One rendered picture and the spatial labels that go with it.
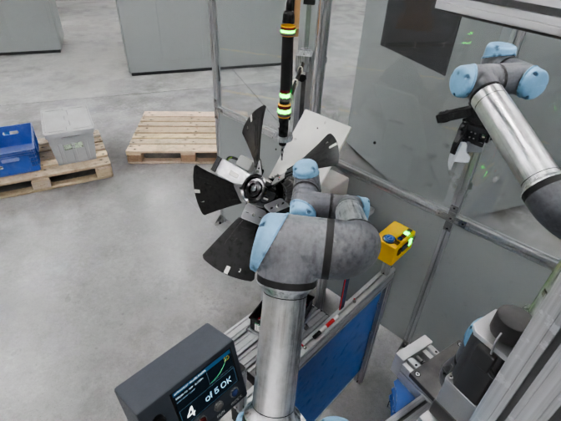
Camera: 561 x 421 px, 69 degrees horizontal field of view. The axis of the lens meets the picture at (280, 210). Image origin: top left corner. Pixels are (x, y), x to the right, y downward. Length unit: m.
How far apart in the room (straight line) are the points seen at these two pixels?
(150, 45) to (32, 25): 2.30
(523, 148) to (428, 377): 0.68
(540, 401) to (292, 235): 0.42
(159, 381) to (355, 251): 0.53
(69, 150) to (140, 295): 1.76
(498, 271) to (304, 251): 1.46
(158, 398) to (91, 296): 2.09
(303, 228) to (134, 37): 6.13
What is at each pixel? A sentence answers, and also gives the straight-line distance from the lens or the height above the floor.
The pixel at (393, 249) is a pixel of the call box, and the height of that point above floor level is 1.07.
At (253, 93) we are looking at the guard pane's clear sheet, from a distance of 2.60.
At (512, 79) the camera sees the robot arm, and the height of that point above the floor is 1.79.
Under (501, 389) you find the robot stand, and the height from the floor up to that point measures 1.56.
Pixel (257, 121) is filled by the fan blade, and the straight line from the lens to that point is 1.70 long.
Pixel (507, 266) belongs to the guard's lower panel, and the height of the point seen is 0.88.
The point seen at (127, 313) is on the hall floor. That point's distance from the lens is 2.83.
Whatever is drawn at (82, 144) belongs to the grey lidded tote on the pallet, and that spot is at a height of 0.32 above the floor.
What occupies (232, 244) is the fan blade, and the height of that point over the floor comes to 1.02.
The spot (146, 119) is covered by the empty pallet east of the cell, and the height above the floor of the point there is 0.14.
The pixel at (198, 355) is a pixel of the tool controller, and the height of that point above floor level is 1.25.
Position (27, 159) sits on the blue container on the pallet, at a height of 0.28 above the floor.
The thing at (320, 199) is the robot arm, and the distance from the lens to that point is 1.13.
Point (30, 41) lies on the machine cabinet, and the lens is 8.42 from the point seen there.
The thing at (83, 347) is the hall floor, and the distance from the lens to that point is 2.75.
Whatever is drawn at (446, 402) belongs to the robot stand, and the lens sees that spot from 0.94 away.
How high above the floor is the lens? 2.08
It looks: 36 degrees down
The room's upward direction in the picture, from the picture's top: 3 degrees clockwise
